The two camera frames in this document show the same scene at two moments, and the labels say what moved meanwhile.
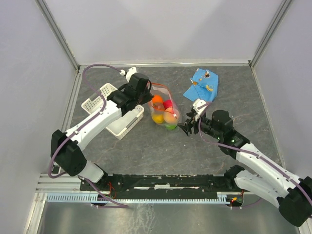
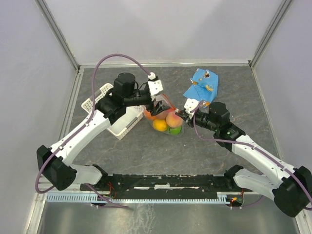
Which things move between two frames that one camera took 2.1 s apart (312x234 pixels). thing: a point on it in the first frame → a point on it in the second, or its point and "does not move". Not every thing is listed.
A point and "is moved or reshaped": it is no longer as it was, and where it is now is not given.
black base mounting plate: [138, 185] does not move
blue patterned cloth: [204, 86] does not move
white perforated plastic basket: [128, 119] does not move
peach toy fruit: [169, 118] is moved or reshaped
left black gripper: [148, 97] → [159, 107]
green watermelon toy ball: [170, 126] → [175, 130]
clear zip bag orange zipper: [162, 109] is moved or reshaped
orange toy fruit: [158, 99] → [148, 115]
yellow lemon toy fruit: [158, 118] is moved or reshaped
